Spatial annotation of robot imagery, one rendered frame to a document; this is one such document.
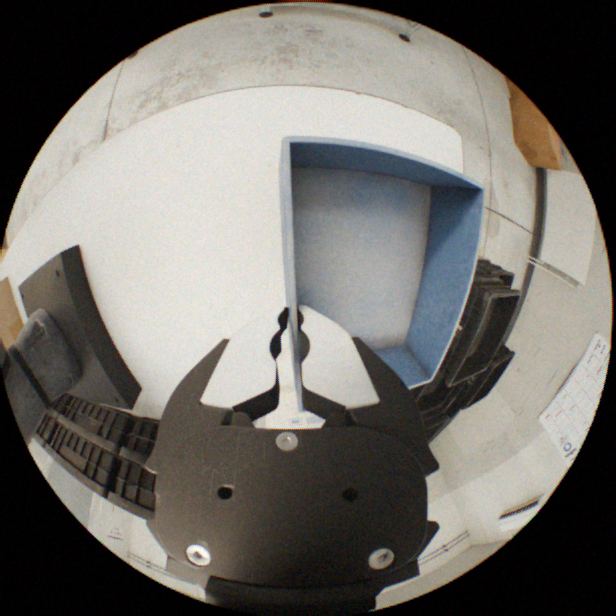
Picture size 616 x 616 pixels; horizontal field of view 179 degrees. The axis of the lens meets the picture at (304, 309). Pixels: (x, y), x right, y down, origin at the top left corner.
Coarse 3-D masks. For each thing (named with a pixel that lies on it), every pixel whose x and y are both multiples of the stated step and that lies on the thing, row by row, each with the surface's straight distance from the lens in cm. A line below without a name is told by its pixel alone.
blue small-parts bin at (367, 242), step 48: (288, 144) 10; (336, 144) 11; (288, 192) 10; (336, 192) 17; (384, 192) 19; (432, 192) 22; (480, 192) 18; (288, 240) 10; (336, 240) 17; (384, 240) 19; (432, 240) 22; (480, 240) 18; (288, 288) 11; (336, 288) 19; (384, 288) 21; (432, 288) 22; (384, 336) 24; (432, 336) 22
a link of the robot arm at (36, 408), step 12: (12, 360) 39; (12, 372) 37; (12, 384) 37; (24, 384) 37; (12, 396) 36; (24, 396) 37; (36, 396) 38; (12, 408) 37; (24, 408) 38; (36, 408) 39; (24, 420) 38; (36, 420) 40; (24, 432) 39
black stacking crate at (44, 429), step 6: (48, 414) 80; (42, 420) 83; (48, 420) 80; (54, 420) 77; (42, 426) 82; (48, 426) 79; (54, 426) 76; (42, 432) 79; (48, 432) 77; (54, 432) 77; (42, 438) 79; (48, 438) 76; (48, 444) 76
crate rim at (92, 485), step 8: (48, 448) 71; (56, 456) 67; (64, 464) 63; (72, 472) 59; (80, 472) 57; (80, 480) 56; (88, 480) 54; (96, 488) 52; (104, 488) 51; (104, 496) 51
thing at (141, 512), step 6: (108, 498) 49; (114, 498) 48; (120, 498) 47; (114, 504) 48; (120, 504) 47; (126, 504) 46; (132, 504) 45; (126, 510) 46; (132, 510) 45; (138, 510) 44; (144, 510) 43; (150, 510) 42; (138, 516) 44; (144, 516) 43; (150, 516) 42
